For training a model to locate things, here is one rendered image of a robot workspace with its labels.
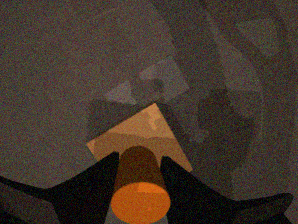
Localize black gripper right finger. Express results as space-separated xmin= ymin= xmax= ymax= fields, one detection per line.
xmin=160 ymin=156 xmax=294 ymax=224

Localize orange cylinder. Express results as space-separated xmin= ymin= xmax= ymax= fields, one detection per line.
xmin=110 ymin=145 xmax=170 ymax=224

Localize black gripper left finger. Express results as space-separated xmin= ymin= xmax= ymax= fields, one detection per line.
xmin=0 ymin=151 xmax=120 ymax=224

